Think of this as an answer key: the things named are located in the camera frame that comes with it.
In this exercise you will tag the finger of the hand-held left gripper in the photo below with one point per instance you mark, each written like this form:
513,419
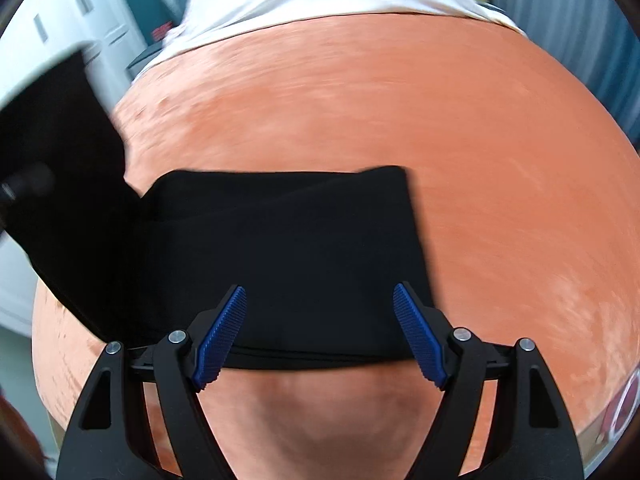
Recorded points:
25,182

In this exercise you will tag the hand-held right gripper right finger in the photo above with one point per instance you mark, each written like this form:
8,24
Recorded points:
417,337

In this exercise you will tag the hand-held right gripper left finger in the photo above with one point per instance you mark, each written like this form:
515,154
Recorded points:
222,337

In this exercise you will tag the black pants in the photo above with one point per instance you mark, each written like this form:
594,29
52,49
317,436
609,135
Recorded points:
300,260

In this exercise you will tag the blue bedside table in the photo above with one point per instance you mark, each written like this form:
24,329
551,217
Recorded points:
145,60

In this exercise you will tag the white wardrobe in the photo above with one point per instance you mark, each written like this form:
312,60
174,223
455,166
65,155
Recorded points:
100,20

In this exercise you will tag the red small boxes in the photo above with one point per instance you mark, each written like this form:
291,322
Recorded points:
161,31

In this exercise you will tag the red white round object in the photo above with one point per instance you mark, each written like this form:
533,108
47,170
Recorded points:
625,410

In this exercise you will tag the orange plush blanket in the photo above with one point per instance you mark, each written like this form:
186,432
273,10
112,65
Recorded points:
400,110

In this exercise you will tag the grey pleated curtain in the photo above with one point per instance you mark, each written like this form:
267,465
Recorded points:
575,35

